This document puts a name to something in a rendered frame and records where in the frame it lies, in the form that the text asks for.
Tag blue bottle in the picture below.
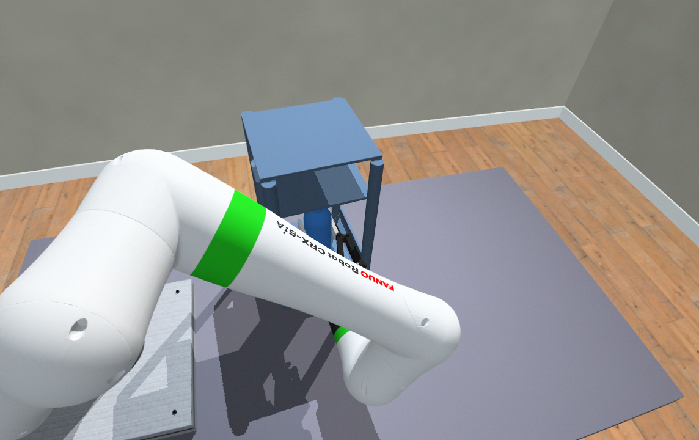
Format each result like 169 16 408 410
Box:
304 208 332 250

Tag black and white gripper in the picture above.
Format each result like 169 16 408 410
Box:
298 218 367 269

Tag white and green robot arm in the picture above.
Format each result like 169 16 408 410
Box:
0 149 461 440

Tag blue shelving unit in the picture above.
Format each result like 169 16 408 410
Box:
241 97 384 270

